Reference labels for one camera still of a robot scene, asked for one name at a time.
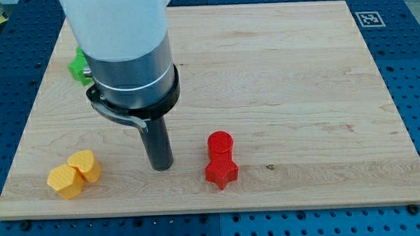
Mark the green star block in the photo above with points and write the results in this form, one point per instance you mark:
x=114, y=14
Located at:
x=76, y=66

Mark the red circle block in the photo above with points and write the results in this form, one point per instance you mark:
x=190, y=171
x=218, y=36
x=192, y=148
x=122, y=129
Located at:
x=220, y=142

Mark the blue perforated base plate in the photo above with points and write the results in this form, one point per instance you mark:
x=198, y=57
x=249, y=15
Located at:
x=27, y=40

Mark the yellow heart block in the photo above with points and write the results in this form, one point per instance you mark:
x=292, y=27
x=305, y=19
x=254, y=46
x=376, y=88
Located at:
x=86, y=163

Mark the red star block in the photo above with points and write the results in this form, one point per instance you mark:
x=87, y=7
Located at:
x=221, y=169

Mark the wooden board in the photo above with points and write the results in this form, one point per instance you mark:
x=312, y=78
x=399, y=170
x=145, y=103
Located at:
x=312, y=122

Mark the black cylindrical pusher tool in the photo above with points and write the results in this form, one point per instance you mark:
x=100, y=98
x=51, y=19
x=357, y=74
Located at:
x=156, y=142

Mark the white fiducial marker tag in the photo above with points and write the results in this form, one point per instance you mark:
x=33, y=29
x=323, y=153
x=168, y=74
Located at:
x=370, y=19

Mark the yellow hexagon block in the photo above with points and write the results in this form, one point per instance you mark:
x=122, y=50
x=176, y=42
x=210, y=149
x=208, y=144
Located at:
x=66, y=181

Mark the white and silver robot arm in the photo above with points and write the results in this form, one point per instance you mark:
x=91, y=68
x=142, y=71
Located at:
x=126, y=46

